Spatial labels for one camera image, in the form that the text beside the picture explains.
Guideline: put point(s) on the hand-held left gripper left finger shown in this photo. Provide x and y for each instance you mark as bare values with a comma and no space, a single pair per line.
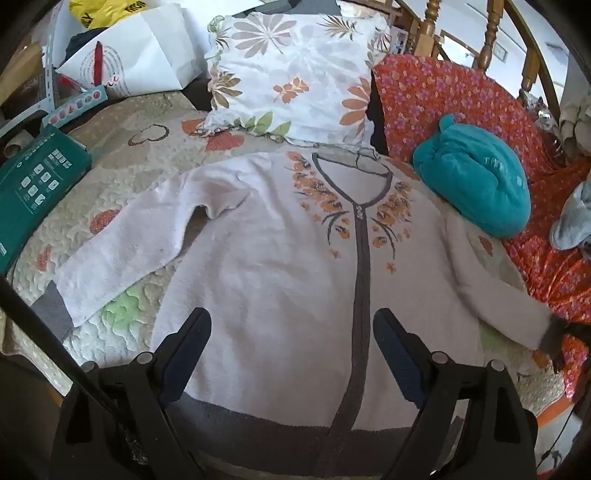
184,355

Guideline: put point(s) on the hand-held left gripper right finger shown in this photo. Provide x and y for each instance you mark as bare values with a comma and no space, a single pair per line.
399,355

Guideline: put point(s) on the pink floral cardigan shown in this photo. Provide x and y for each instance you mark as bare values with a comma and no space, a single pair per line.
277,277

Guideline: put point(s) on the teal fluffy cloth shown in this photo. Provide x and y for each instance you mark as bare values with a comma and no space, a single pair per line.
471,175

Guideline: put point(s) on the heart patterned quilt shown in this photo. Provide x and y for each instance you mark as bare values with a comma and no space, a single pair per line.
115,152

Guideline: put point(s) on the grey blue cloth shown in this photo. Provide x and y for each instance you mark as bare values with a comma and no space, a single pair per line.
572,221

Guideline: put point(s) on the green cardboard box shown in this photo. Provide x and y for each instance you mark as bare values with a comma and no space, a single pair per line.
32,184

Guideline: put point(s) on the red floral blanket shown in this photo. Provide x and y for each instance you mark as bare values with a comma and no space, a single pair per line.
438,92

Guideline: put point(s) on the teal box with coloured dots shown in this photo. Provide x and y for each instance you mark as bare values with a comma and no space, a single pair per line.
76,106

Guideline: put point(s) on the beige cloth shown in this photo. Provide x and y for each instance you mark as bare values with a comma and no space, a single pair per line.
577,124

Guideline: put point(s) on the white paper bag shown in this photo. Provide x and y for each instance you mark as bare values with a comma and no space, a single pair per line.
147,46

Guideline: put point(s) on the floral pillow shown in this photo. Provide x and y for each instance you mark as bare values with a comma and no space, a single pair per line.
300,60

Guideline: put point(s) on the wooden headboard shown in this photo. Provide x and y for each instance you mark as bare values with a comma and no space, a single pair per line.
491,37

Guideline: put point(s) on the yellow plastic bag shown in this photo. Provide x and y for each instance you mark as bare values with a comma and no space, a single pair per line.
106,11

